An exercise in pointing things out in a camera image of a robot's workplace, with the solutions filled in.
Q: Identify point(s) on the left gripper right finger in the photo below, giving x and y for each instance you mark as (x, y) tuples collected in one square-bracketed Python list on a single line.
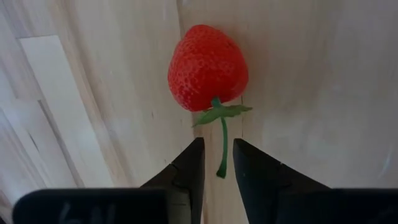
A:
[(258, 180)]

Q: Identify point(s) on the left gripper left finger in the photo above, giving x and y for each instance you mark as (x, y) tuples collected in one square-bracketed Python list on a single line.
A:
[(186, 174)]

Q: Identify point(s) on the red toy strawberry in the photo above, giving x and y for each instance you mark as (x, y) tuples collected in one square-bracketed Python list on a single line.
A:
[(206, 68)]

